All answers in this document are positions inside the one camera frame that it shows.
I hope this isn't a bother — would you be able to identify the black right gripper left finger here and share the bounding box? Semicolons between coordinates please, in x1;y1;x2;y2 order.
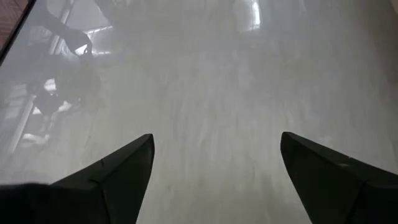
0;133;155;224

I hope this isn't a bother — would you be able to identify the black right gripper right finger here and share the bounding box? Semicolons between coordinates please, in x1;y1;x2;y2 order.
280;131;398;224

